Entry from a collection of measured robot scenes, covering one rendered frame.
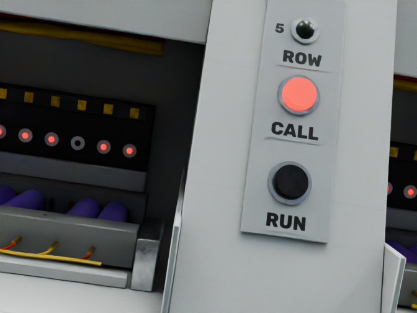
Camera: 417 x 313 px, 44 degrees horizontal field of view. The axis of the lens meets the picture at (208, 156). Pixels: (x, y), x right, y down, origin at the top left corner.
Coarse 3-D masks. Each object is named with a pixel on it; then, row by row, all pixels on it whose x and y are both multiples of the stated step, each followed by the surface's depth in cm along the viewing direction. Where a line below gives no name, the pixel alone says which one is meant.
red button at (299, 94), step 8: (296, 80) 24; (304, 80) 24; (288, 88) 24; (296, 88) 24; (304, 88) 24; (312, 88) 24; (288, 96) 24; (296, 96) 24; (304, 96) 24; (312, 96) 24; (288, 104) 24; (296, 104) 24; (304, 104) 24
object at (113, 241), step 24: (0, 216) 29; (24, 216) 29; (48, 216) 29; (72, 216) 30; (0, 240) 29; (24, 240) 29; (48, 240) 29; (72, 240) 29; (96, 240) 29; (120, 240) 29; (96, 264) 27; (120, 264) 29
